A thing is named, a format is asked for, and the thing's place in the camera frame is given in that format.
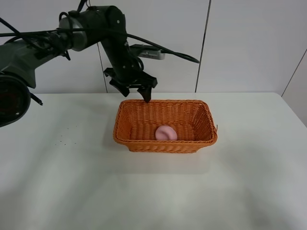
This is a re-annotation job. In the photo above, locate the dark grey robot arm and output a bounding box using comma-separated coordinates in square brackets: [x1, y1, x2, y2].
[0, 6, 157, 126]

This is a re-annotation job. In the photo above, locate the pink peach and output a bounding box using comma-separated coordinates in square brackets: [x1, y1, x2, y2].
[155, 126, 177, 141]

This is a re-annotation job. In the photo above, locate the orange wicker basket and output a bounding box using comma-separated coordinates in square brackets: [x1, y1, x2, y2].
[113, 100, 218, 153]

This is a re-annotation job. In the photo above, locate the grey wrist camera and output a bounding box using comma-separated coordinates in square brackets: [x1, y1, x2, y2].
[130, 44, 165, 60]

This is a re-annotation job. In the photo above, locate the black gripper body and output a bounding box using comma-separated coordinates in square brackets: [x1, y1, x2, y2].
[103, 45, 157, 88]

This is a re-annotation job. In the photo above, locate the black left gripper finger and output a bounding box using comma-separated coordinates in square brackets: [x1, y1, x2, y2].
[137, 85, 152, 103]

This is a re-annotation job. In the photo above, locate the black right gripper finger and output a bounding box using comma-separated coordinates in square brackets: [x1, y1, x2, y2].
[109, 80, 130, 97]

